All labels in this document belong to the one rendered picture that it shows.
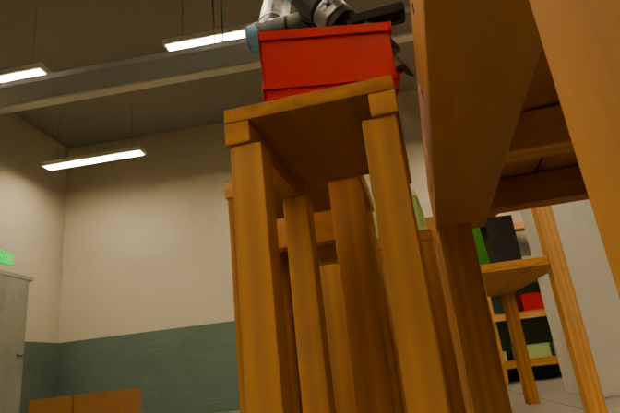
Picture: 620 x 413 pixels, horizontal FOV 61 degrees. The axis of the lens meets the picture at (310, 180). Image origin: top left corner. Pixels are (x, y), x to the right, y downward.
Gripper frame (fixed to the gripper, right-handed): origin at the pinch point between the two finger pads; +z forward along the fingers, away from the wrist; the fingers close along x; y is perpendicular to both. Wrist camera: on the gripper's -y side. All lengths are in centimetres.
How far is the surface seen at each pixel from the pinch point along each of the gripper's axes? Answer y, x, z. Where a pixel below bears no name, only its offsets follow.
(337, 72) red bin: 17.1, 25.1, 2.8
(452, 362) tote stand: 34, -69, 45
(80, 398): 344, -430, -172
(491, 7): 6, 46, 21
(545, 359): -55, -649, 129
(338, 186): 26.2, -15.3, 1.9
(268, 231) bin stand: 41, 27, 15
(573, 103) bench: 27, 81, 40
